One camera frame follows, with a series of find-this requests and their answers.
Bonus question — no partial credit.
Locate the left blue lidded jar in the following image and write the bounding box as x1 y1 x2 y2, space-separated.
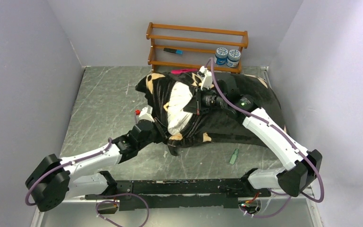
214 47 228 65

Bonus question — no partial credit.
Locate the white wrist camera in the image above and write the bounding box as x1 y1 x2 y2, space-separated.
134 105 155 123
198 66 213 90

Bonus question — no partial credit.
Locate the black pillowcase with beige flowers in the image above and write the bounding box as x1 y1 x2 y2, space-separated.
135 72 285 149

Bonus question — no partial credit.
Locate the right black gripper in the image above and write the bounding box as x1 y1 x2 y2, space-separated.
184 84 227 114

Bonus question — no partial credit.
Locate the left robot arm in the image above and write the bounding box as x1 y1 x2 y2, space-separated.
25 120 165 211

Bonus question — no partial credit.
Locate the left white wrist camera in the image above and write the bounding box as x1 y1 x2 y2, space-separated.
134 105 155 123

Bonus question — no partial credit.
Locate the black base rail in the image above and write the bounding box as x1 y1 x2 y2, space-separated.
85 178 271 211

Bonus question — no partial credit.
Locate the blue lidded jar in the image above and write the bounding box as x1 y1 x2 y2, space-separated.
226 49 241 68
214 47 228 65

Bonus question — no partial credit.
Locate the pink highlighter marker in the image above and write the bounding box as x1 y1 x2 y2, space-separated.
171 69 198 75

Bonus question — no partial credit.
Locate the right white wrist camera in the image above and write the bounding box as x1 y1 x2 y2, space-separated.
198 66 213 90

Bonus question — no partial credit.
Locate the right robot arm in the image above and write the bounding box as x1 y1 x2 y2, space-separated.
193 89 325 202

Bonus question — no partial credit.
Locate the white pillow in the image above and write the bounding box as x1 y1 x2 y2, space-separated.
167 82 193 135

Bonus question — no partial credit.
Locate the wooden three-tier shelf rack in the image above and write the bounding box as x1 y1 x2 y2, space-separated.
146 22 249 73

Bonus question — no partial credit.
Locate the right blue lidded jar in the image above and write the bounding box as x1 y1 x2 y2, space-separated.
226 49 241 68

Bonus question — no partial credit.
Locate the green translucent marker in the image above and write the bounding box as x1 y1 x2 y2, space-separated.
229 148 239 165

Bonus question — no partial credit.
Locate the blue and black marker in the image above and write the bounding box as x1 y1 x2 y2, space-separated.
163 48 183 55

